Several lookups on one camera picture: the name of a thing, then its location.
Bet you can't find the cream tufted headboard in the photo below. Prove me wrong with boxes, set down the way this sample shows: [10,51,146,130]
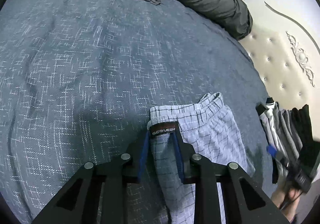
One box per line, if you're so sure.
[237,0,320,164]

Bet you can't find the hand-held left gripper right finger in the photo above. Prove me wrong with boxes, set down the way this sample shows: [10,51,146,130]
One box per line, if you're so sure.
[172,131,288,224]

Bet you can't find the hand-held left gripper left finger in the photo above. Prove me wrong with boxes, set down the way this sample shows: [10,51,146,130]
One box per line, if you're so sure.
[32,132,150,224]

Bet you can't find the person's right hand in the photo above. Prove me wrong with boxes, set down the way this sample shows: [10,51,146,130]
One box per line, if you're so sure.
[271,181,300,223]

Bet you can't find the light blue plaid shorts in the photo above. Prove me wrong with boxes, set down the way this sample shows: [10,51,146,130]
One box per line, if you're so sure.
[147,92,255,224]

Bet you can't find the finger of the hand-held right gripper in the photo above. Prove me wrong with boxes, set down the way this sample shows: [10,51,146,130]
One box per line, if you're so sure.
[266,145,290,168]

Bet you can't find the stack of folded clothes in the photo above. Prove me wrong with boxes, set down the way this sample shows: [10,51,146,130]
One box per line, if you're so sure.
[271,102,304,179]

